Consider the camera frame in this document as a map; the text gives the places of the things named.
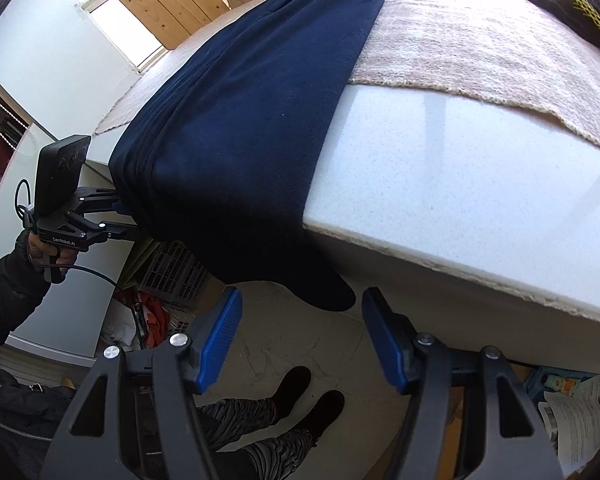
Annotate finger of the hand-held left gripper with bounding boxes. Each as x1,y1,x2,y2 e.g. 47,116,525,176
80,219,145,250
66,186,132,217

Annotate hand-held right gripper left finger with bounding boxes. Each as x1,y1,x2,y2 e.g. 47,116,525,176
39,286,244,480

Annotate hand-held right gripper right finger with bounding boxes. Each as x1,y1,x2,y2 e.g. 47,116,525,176
361,286,564,480

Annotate navy blue shirt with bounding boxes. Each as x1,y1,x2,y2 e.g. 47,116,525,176
107,0,402,312

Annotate person's left forearm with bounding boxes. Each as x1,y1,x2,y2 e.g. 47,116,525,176
0,246,52,357

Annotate person's left hand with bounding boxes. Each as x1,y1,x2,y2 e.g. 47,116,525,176
25,232,79,277

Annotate grey plastic basket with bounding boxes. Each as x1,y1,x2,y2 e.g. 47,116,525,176
139,240,212,307

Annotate orange red cloth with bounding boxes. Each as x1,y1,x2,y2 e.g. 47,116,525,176
114,287,201,351

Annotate person's striped grey pants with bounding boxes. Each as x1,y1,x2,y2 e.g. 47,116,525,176
196,396,316,480

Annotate person's black shoe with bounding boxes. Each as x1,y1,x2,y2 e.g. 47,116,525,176
270,366,313,421
305,390,346,441

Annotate white cabinet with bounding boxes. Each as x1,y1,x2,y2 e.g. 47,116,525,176
0,120,141,361

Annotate blue plastic crate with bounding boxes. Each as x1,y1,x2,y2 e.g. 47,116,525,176
524,365,598,403

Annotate pine wood boards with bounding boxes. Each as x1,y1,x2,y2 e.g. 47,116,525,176
97,0,231,52

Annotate person's black jacket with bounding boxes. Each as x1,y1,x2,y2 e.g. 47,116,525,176
0,350,88,480

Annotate printed paper sheets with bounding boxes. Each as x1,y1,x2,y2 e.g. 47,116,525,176
539,374,600,477

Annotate pink checked blanket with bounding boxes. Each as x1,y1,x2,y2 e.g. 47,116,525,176
94,0,600,161

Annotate black garment yellow pattern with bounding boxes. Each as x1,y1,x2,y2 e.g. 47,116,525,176
519,0,600,57

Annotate black cable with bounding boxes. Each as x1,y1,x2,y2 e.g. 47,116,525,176
14,179,117,293

